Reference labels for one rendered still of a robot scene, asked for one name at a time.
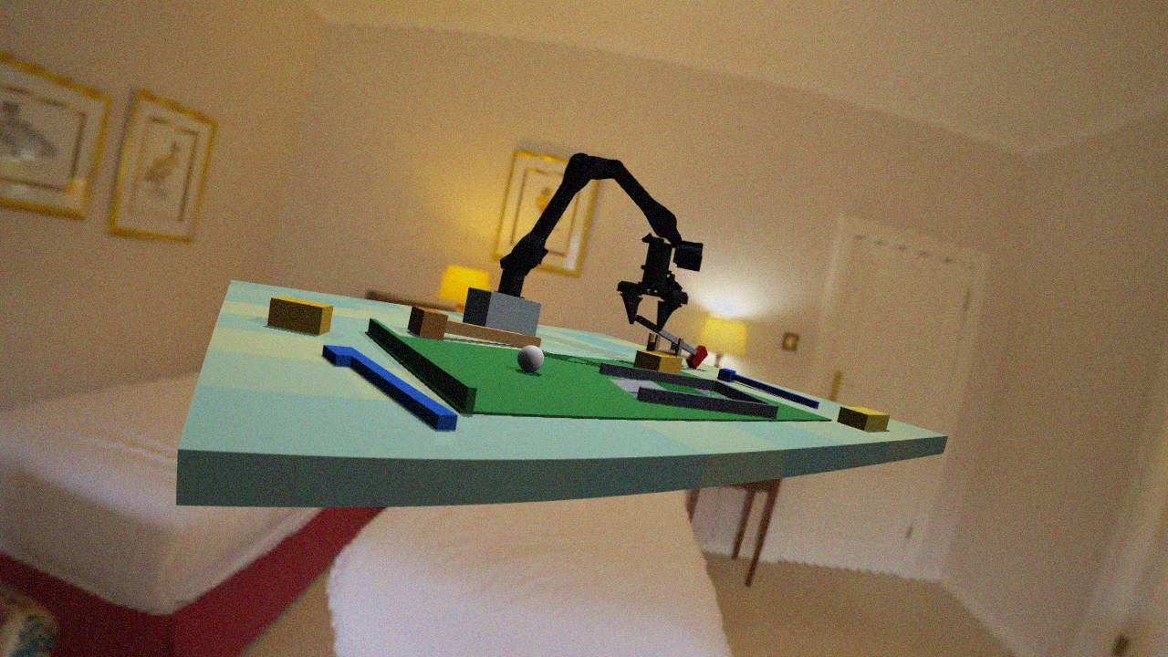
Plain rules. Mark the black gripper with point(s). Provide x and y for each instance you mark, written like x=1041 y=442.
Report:
x=654 y=278

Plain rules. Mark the grey ball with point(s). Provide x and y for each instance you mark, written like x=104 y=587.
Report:
x=530 y=358

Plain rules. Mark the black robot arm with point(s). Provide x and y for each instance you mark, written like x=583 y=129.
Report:
x=529 y=251

